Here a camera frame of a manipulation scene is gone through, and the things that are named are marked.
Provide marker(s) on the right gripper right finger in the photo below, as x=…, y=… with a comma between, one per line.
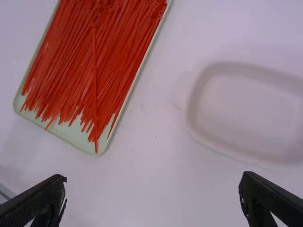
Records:
x=262, y=196

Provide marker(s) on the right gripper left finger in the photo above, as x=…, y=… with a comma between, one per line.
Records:
x=30, y=201

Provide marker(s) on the pale tray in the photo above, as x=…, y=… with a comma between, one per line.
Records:
x=68, y=137

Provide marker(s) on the white dish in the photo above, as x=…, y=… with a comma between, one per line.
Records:
x=241, y=106

